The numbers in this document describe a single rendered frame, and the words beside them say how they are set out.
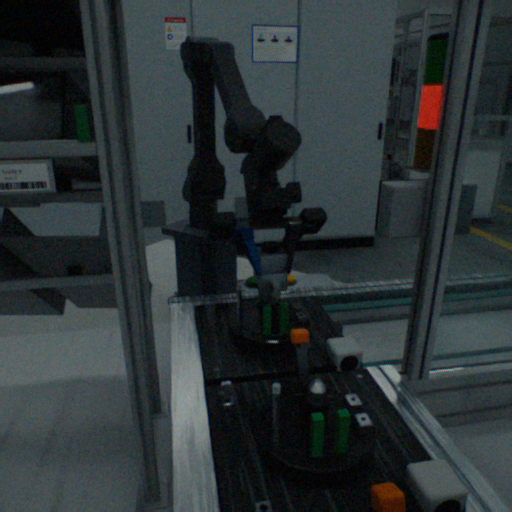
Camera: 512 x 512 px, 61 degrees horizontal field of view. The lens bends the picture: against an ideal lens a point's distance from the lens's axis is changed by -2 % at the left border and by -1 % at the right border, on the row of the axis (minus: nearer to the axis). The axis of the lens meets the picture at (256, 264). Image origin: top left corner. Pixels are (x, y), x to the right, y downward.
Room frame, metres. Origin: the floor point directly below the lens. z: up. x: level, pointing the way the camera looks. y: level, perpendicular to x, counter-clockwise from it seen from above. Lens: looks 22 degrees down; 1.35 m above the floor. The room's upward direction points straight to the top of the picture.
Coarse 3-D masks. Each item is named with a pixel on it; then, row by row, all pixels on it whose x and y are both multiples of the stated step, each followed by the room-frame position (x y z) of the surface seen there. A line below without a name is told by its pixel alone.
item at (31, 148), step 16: (0, 64) 0.55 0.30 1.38; (16, 64) 0.55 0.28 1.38; (32, 64) 0.56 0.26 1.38; (48, 64) 0.56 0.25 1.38; (64, 64) 0.56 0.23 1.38; (80, 64) 0.57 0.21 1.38; (0, 144) 0.39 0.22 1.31; (16, 144) 0.39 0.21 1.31; (32, 144) 0.39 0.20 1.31; (48, 144) 0.40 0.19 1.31; (64, 144) 0.40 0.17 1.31; (80, 144) 0.40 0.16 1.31; (64, 192) 0.56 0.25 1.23; (80, 192) 0.56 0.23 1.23; (96, 192) 0.57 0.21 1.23
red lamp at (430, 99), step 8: (424, 88) 0.57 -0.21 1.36; (432, 88) 0.56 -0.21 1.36; (440, 88) 0.55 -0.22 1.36; (424, 96) 0.57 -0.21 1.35; (432, 96) 0.56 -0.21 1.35; (440, 96) 0.55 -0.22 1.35; (424, 104) 0.57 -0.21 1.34; (432, 104) 0.56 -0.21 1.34; (424, 112) 0.57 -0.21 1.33; (432, 112) 0.56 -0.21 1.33; (424, 120) 0.56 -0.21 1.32; (432, 120) 0.56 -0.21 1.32; (432, 128) 0.56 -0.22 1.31
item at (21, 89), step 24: (0, 72) 0.46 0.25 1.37; (24, 72) 0.46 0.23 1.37; (48, 72) 0.46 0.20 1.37; (0, 96) 0.45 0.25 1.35; (24, 96) 0.45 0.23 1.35; (48, 96) 0.45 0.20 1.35; (72, 96) 0.47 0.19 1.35; (0, 120) 0.44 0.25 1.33; (24, 120) 0.44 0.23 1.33; (48, 120) 0.44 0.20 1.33; (72, 120) 0.46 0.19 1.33; (72, 168) 0.50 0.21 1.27; (96, 168) 0.51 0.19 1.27
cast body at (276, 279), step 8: (256, 248) 0.66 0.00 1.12; (264, 248) 0.65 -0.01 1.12; (272, 248) 0.64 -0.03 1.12; (280, 248) 0.66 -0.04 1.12; (264, 256) 0.63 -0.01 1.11; (272, 256) 0.63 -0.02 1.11; (280, 256) 0.63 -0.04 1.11; (264, 264) 0.63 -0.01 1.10; (272, 264) 0.63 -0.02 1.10; (280, 264) 0.63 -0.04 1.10; (264, 272) 0.63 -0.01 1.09; (272, 272) 0.63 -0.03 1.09; (280, 272) 0.63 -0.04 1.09; (256, 280) 0.66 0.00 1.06; (264, 280) 0.62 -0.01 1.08; (272, 280) 0.62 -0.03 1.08; (280, 280) 0.63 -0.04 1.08; (264, 288) 0.62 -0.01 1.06; (272, 288) 0.62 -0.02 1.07; (280, 288) 0.63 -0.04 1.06
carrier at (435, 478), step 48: (240, 384) 0.51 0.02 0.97; (288, 384) 0.51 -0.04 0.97; (336, 384) 0.51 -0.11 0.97; (240, 432) 0.41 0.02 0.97; (288, 432) 0.39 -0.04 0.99; (336, 432) 0.36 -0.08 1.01; (384, 432) 0.41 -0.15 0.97; (240, 480) 0.34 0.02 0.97; (288, 480) 0.34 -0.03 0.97; (336, 480) 0.34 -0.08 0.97; (384, 480) 0.34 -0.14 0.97; (432, 480) 0.32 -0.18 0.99
